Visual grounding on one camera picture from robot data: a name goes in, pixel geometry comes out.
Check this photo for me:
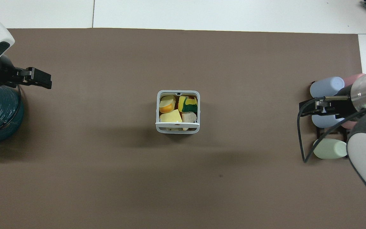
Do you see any light green cup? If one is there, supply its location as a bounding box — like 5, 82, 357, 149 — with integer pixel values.
313, 138, 348, 160

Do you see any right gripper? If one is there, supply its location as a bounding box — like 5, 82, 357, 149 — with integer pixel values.
329, 85, 359, 120

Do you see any yellow orange toy food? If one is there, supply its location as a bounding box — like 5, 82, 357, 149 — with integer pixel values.
159, 95, 177, 114

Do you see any pale yellow toy wedge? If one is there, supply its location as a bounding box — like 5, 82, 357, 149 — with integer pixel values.
159, 109, 183, 123

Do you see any black cup rack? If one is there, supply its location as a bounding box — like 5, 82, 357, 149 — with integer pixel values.
299, 81, 351, 150

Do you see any yellow green toy food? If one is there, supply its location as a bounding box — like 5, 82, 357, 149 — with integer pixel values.
178, 96, 198, 113

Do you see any small grey trash can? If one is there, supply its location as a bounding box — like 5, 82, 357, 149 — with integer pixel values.
155, 90, 200, 134

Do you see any pink cup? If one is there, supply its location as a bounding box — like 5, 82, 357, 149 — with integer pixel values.
343, 73, 366, 87

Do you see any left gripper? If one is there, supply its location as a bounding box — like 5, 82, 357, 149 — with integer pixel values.
0, 55, 23, 88

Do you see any light blue cup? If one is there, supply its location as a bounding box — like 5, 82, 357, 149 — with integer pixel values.
311, 114, 346, 128
310, 77, 345, 98

